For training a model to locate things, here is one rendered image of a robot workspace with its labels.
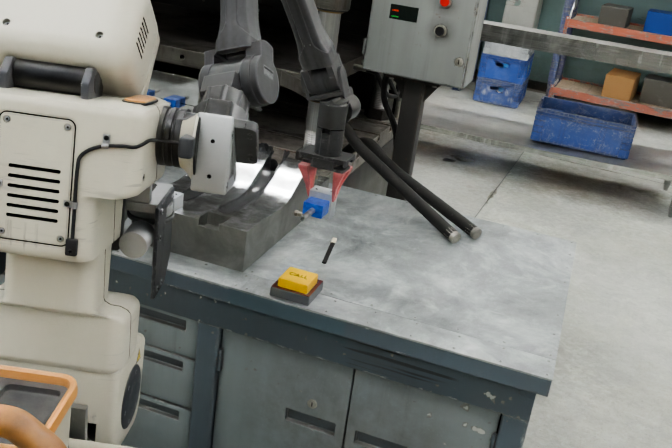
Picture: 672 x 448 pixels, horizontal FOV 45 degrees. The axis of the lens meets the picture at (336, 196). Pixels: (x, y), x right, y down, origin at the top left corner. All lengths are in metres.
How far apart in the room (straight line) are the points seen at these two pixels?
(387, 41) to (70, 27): 1.33
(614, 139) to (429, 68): 3.02
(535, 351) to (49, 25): 0.99
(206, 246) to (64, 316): 0.46
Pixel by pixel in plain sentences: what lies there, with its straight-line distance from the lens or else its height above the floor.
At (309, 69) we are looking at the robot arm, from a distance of 1.58.
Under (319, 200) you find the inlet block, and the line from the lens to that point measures 1.65.
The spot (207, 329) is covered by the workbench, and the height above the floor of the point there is 0.66.
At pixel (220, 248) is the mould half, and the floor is 0.84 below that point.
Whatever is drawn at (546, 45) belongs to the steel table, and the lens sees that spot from 4.94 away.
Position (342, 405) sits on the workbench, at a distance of 1.68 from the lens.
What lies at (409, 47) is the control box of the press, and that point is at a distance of 2.31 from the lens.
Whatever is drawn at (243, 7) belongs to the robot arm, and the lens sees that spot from 1.29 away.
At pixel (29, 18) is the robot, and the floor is 1.33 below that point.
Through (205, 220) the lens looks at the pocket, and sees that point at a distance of 1.68.
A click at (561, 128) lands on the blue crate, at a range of 5.21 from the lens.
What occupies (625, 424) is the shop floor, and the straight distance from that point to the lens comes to 2.99.
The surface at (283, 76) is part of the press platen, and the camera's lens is 2.37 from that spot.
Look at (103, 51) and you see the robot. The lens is 1.12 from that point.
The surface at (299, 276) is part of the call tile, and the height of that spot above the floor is 0.84.
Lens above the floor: 1.53
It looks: 20 degrees down
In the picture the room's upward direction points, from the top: 8 degrees clockwise
